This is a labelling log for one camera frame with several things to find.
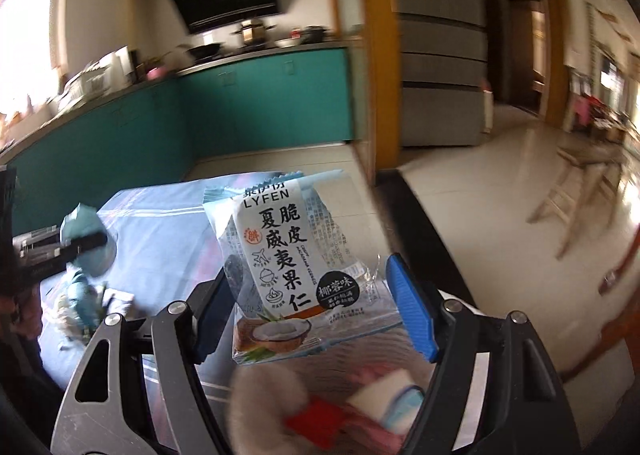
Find red snack packet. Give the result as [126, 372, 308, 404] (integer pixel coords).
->
[285, 397, 346, 448]

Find white countertop appliance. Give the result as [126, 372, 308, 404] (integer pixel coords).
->
[97, 48, 135, 86]

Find wood framed glass door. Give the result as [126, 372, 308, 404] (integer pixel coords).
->
[325, 0, 401, 186]

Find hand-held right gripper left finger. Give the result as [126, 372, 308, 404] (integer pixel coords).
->
[57, 267, 238, 455]

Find dark wooden door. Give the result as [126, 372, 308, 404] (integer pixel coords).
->
[485, 0, 546, 116]

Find black wok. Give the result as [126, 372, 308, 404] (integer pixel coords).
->
[182, 41, 223, 60]

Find wooden bench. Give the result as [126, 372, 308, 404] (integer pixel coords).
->
[527, 145, 626, 256]

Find blue plaid tablecloth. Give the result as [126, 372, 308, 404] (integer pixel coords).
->
[37, 174, 396, 455]

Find white dish rack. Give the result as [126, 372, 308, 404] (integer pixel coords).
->
[62, 68, 113, 101]

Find white lined trash bin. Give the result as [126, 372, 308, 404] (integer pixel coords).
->
[225, 302, 493, 455]

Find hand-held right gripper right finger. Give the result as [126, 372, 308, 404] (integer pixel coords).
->
[387, 252, 581, 455]

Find steel stock pot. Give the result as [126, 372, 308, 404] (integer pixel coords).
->
[232, 19, 276, 47]

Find white tissue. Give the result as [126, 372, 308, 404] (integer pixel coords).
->
[47, 292, 72, 351]

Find row of dining chairs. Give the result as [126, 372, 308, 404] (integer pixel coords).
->
[570, 90, 626, 136]

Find white blue snack packet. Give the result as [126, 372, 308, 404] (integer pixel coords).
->
[202, 170, 401, 366]

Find teal base cabinets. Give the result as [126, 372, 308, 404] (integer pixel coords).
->
[0, 46, 351, 236]

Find kitchen window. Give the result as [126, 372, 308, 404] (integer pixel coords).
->
[0, 0, 66, 121]

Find grey refrigerator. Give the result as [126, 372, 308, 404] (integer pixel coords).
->
[390, 0, 488, 148]

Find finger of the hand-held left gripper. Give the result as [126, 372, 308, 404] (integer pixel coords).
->
[10, 230, 108, 293]
[0, 168, 19, 236]

